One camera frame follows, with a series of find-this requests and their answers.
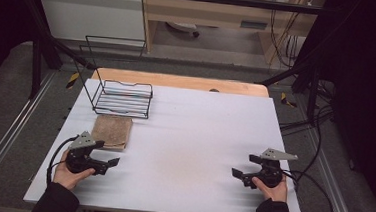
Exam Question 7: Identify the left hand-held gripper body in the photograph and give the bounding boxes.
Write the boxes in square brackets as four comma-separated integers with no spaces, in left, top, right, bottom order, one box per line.
[64,130,112,178]

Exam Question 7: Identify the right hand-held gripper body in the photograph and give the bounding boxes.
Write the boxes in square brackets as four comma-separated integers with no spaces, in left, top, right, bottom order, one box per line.
[249,147,299,192]

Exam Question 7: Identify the brown cloth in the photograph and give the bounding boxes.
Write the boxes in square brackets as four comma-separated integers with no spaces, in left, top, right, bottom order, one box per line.
[89,113,134,152]

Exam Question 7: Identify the black wire rack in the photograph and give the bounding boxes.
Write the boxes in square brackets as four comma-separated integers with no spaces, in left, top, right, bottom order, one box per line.
[69,34,158,120]

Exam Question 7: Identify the person's right hand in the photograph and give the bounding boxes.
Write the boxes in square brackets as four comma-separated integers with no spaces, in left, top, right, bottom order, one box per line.
[250,173,290,204]

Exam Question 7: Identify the person's left hand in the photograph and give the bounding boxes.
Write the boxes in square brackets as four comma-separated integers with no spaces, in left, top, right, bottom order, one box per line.
[51,158,97,193]

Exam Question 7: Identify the yellow black tape strip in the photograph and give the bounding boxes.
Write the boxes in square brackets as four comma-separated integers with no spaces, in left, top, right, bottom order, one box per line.
[279,91,299,110]
[65,70,80,90]

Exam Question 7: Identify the light wooden board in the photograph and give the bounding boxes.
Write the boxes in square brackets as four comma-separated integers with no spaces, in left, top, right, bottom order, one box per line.
[90,66,272,99]

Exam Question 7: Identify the white cabinet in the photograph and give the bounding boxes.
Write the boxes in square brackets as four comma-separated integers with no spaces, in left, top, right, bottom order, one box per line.
[31,0,149,47]

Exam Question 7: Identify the black curtain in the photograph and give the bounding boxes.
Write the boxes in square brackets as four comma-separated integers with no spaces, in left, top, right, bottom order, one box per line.
[0,0,39,100]
[291,0,376,212]

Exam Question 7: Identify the white chair base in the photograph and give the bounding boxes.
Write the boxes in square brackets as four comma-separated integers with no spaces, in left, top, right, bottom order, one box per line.
[164,20,202,39]

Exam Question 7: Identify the wooden desk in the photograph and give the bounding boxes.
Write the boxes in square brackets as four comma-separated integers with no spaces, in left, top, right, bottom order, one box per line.
[135,0,329,68]

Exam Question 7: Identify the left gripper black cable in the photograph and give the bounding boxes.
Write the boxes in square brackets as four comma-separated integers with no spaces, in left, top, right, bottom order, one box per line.
[45,133,79,188]

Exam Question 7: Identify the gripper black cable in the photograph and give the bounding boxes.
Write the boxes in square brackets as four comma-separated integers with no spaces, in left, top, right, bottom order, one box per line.
[280,169,337,212]
[45,133,79,188]

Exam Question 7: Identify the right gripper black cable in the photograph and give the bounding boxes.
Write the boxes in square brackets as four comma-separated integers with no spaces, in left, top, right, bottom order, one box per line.
[280,169,337,212]

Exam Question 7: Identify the bundle of floor cables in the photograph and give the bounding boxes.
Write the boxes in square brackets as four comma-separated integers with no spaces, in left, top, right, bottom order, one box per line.
[278,77,337,139]

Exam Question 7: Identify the aluminium rail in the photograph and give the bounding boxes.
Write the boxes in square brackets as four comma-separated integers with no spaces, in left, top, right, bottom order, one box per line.
[0,67,58,199]
[297,127,367,212]

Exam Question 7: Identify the black frame leg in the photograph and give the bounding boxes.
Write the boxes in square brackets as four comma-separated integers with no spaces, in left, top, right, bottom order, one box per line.
[255,54,325,126]
[10,0,101,104]

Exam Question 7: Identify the hanging desk cables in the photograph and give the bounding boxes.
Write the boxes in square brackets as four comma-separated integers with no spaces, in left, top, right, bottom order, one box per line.
[266,0,315,70]

